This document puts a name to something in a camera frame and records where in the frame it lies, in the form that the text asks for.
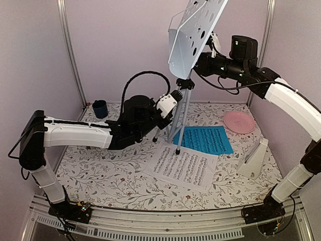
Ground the dark blue cup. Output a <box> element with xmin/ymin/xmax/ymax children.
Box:
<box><xmin>92</xmin><ymin>100</ymin><xmax>108</xmax><ymax>119</ymax></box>

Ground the blue sheet music page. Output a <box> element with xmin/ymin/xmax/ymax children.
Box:
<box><xmin>181</xmin><ymin>126</ymin><xmax>233</xmax><ymax>155</ymax></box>

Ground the black braided left cable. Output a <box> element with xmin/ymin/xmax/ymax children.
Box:
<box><xmin>121</xmin><ymin>71</ymin><xmax>173</xmax><ymax>113</ymax></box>

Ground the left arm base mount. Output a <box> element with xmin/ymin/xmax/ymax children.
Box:
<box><xmin>48</xmin><ymin>201</ymin><xmax>92</xmax><ymax>224</ymax></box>

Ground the floral table mat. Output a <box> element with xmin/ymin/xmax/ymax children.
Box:
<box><xmin>54</xmin><ymin>101</ymin><xmax>289</xmax><ymax>211</ymax></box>

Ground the white sheet music page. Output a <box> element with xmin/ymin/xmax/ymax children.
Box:
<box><xmin>143</xmin><ymin>143</ymin><xmax>218</xmax><ymax>193</ymax></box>

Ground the white metronome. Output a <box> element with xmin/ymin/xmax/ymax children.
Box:
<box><xmin>237</xmin><ymin>138</ymin><xmax>268</xmax><ymax>180</ymax></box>

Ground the white perforated music stand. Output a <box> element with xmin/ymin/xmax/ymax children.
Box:
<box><xmin>168</xmin><ymin>1</ymin><xmax>227</xmax><ymax>154</ymax></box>

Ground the aluminium front rail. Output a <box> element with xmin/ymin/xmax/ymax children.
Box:
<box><xmin>23</xmin><ymin>195</ymin><xmax>313</xmax><ymax>240</ymax></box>

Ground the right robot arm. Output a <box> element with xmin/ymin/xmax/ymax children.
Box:
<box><xmin>193</xmin><ymin>35</ymin><xmax>320</xmax><ymax>219</ymax></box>

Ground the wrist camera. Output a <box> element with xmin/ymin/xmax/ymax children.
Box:
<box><xmin>209</xmin><ymin>32</ymin><xmax>223</xmax><ymax>58</ymax></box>
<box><xmin>156</xmin><ymin>90</ymin><xmax>183</xmax><ymax>118</ymax></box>

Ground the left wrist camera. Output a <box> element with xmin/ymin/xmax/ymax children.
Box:
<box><xmin>156</xmin><ymin>90</ymin><xmax>183</xmax><ymax>118</ymax></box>

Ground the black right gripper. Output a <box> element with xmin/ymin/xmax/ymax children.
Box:
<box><xmin>186</xmin><ymin>50</ymin><xmax>248</xmax><ymax>80</ymax></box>

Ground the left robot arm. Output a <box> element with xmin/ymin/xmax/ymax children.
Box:
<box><xmin>17</xmin><ymin>94</ymin><xmax>178</xmax><ymax>218</ymax></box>

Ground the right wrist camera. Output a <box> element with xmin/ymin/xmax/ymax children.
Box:
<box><xmin>209</xmin><ymin>32</ymin><xmax>223</xmax><ymax>58</ymax></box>

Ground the left aluminium frame post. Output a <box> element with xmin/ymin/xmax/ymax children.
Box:
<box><xmin>57</xmin><ymin>0</ymin><xmax>87</xmax><ymax>108</ymax></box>

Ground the aluminium frame post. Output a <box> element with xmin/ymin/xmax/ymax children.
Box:
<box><xmin>57</xmin><ymin>0</ymin><xmax>87</xmax><ymax>108</ymax></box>
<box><xmin>247</xmin><ymin>0</ymin><xmax>276</xmax><ymax>107</ymax></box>

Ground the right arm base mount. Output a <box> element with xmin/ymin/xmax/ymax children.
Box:
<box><xmin>241</xmin><ymin>204</ymin><xmax>285</xmax><ymax>236</ymax></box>

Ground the right aluminium frame post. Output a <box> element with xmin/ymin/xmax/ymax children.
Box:
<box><xmin>247</xmin><ymin>0</ymin><xmax>276</xmax><ymax>107</ymax></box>

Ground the pink plate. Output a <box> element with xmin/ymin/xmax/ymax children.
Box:
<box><xmin>223</xmin><ymin>111</ymin><xmax>255</xmax><ymax>134</ymax></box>

